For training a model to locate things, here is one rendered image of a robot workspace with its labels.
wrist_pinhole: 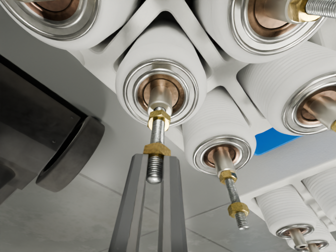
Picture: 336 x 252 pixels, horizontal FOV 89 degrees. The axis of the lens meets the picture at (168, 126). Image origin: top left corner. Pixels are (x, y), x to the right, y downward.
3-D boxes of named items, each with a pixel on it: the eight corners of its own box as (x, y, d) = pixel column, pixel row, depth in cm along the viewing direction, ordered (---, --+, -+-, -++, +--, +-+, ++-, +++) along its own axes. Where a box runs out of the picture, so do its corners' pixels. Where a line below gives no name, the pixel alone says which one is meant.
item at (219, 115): (187, 116, 41) (197, 183, 27) (172, 81, 36) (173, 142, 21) (228, 102, 39) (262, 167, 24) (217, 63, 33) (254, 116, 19)
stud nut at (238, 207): (228, 211, 18) (231, 220, 17) (225, 204, 17) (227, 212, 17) (248, 208, 18) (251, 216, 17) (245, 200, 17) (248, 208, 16)
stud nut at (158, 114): (151, 106, 14) (150, 112, 13) (172, 111, 14) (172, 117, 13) (147, 125, 15) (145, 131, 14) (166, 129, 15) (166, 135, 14)
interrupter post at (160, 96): (169, 80, 17) (169, 97, 14) (175, 101, 18) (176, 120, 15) (146, 86, 17) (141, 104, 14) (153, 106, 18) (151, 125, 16)
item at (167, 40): (184, 10, 28) (201, 29, 14) (195, 67, 34) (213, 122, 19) (130, 28, 30) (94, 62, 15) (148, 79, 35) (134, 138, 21)
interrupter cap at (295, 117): (379, 87, 17) (386, 90, 16) (312, 139, 21) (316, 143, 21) (326, 55, 15) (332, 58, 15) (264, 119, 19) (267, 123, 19)
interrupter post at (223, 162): (214, 161, 24) (219, 182, 21) (209, 150, 23) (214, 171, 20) (231, 157, 23) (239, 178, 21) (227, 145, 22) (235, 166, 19)
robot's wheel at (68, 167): (77, 147, 57) (42, 205, 42) (63, 138, 55) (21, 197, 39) (114, 114, 49) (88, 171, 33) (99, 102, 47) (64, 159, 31)
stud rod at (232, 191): (220, 167, 22) (239, 232, 16) (218, 162, 22) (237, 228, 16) (228, 165, 22) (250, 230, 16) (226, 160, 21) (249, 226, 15)
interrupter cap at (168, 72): (190, 45, 15) (191, 47, 14) (203, 115, 19) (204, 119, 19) (110, 68, 16) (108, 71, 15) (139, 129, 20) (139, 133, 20)
